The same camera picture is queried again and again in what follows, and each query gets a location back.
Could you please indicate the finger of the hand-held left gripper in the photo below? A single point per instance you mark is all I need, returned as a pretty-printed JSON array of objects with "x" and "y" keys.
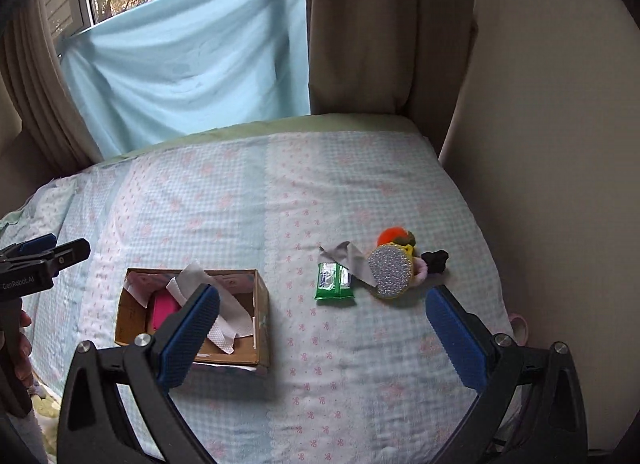
[
  {"x": 70, "y": 251},
  {"x": 37, "y": 244}
]

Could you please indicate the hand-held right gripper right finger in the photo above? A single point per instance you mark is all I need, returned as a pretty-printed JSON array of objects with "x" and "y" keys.
[{"x": 452, "y": 331}]

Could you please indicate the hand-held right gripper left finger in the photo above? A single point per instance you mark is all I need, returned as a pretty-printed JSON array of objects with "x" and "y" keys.
[{"x": 192, "y": 331}]

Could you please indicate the cardboard box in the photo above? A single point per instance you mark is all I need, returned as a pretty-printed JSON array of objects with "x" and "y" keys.
[{"x": 262, "y": 314}]

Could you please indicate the person's left hand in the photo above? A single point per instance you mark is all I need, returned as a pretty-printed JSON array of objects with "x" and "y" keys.
[{"x": 25, "y": 336}]

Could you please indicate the pink sponge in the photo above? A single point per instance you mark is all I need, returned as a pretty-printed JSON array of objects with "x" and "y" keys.
[{"x": 165, "y": 314}]

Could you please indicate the white tissue paper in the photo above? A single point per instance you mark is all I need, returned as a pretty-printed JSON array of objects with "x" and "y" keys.
[{"x": 235, "y": 316}]

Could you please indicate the black hair scrunchie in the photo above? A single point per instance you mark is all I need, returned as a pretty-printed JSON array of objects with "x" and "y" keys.
[{"x": 435, "y": 261}]

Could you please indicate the silver glitter sponge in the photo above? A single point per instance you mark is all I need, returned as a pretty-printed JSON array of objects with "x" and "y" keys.
[{"x": 390, "y": 271}]

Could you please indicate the green pompom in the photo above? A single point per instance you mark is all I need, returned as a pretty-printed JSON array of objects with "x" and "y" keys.
[{"x": 407, "y": 239}]

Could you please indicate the orange pompom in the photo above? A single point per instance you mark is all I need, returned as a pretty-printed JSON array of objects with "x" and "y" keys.
[{"x": 389, "y": 236}]

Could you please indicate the green snack packet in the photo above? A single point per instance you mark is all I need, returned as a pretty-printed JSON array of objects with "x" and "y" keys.
[{"x": 334, "y": 286}]

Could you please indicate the grey cloth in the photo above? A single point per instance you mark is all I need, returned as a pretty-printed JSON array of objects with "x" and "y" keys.
[{"x": 345, "y": 254}]

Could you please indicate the pale yellow cloth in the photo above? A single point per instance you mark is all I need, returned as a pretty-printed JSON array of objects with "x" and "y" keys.
[{"x": 45, "y": 414}]

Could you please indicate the beige curtain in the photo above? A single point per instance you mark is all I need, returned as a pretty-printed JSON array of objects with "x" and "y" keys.
[
  {"x": 390, "y": 33},
  {"x": 40, "y": 93}
]

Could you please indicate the checked light blue blanket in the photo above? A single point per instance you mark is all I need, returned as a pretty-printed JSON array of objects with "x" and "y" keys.
[{"x": 300, "y": 183}]

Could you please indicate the light blue hanging cloth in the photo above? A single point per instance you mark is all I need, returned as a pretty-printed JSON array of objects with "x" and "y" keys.
[{"x": 190, "y": 53}]

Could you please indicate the light green bedsheet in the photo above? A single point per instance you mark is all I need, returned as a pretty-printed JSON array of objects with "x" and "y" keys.
[{"x": 300, "y": 119}]

